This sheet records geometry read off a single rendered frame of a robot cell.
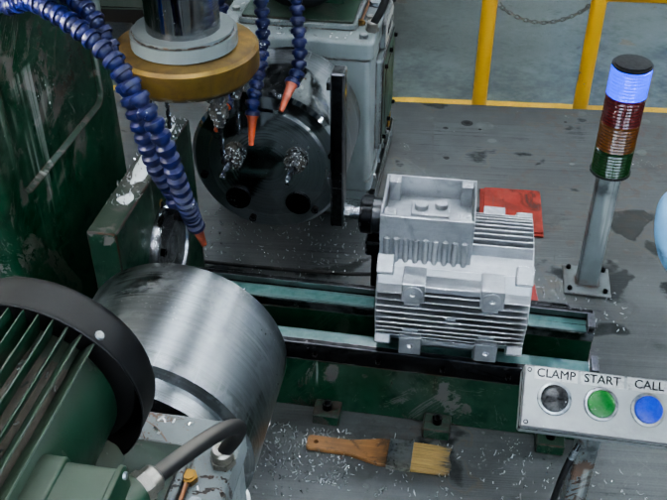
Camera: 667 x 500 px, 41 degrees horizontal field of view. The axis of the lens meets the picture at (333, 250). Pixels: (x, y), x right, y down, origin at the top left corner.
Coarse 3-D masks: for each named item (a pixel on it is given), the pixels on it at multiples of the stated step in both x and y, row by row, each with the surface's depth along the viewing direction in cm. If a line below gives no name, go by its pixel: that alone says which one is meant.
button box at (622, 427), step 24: (528, 384) 100; (552, 384) 100; (576, 384) 100; (600, 384) 99; (624, 384) 99; (648, 384) 99; (528, 408) 99; (576, 408) 99; (624, 408) 98; (528, 432) 103; (552, 432) 100; (576, 432) 98; (600, 432) 98; (624, 432) 98; (648, 432) 97
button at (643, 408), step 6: (648, 396) 98; (636, 402) 98; (642, 402) 98; (648, 402) 98; (654, 402) 98; (636, 408) 98; (642, 408) 97; (648, 408) 97; (654, 408) 97; (660, 408) 97; (636, 414) 98; (642, 414) 97; (648, 414) 97; (654, 414) 97; (660, 414) 97; (642, 420) 97; (648, 420) 97; (654, 420) 97
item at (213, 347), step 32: (128, 288) 100; (160, 288) 99; (192, 288) 100; (224, 288) 102; (128, 320) 95; (160, 320) 95; (192, 320) 96; (224, 320) 98; (256, 320) 102; (160, 352) 91; (192, 352) 93; (224, 352) 95; (256, 352) 100; (160, 384) 90; (192, 384) 90; (224, 384) 93; (256, 384) 98; (192, 416) 89; (224, 416) 92; (256, 416) 96; (256, 448) 96
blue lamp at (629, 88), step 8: (616, 72) 132; (648, 72) 135; (608, 80) 135; (616, 80) 133; (624, 80) 132; (632, 80) 131; (640, 80) 131; (648, 80) 132; (608, 88) 135; (616, 88) 133; (624, 88) 132; (632, 88) 132; (640, 88) 132; (616, 96) 134; (624, 96) 133; (632, 96) 133; (640, 96) 133
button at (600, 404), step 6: (600, 390) 99; (594, 396) 98; (600, 396) 98; (606, 396) 98; (588, 402) 98; (594, 402) 98; (600, 402) 98; (606, 402) 98; (612, 402) 98; (588, 408) 99; (594, 408) 98; (600, 408) 98; (606, 408) 98; (612, 408) 98; (594, 414) 98; (600, 414) 98; (606, 414) 98
